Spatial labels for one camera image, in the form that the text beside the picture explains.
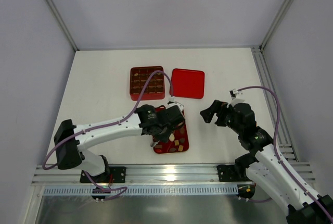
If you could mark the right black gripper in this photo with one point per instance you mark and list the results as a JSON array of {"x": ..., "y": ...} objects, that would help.
[{"x": 220, "y": 114}]

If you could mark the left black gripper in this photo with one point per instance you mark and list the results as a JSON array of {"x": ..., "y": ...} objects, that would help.
[{"x": 168, "y": 126}]

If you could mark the red box lid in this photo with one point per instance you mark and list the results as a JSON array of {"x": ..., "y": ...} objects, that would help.
[{"x": 188, "y": 83}]

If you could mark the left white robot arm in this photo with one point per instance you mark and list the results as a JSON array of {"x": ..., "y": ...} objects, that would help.
[{"x": 72, "y": 142}]

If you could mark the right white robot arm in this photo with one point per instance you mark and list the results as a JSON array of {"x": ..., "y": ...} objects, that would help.
[{"x": 265, "y": 165}]

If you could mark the brown oval ridged chocolate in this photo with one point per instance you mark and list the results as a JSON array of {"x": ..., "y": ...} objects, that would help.
[{"x": 182, "y": 130}]

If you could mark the white oval chocolate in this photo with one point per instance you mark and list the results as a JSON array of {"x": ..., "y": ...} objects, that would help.
[{"x": 172, "y": 137}]

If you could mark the tan shell chocolate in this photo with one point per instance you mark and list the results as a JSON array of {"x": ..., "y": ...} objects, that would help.
[{"x": 180, "y": 149}]

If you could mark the red rectangular tray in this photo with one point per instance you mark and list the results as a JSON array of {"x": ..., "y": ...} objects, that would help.
[{"x": 166, "y": 146}]

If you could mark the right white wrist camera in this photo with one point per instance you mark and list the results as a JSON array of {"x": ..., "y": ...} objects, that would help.
[{"x": 237, "y": 97}]

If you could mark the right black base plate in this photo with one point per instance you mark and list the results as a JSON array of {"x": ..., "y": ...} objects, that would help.
[{"x": 226, "y": 173}]

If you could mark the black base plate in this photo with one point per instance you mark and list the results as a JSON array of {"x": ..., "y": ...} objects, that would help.
[
  {"x": 226, "y": 173},
  {"x": 117, "y": 174}
]

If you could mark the aluminium front rail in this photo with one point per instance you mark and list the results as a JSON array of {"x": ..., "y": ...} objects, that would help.
[{"x": 143, "y": 174}]

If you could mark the right aluminium frame rails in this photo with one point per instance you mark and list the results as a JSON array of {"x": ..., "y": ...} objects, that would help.
[{"x": 283, "y": 137}]

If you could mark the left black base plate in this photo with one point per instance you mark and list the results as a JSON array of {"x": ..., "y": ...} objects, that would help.
[{"x": 117, "y": 174}]

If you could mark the slotted cable duct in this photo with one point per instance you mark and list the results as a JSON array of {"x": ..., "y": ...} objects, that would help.
[{"x": 144, "y": 190}]

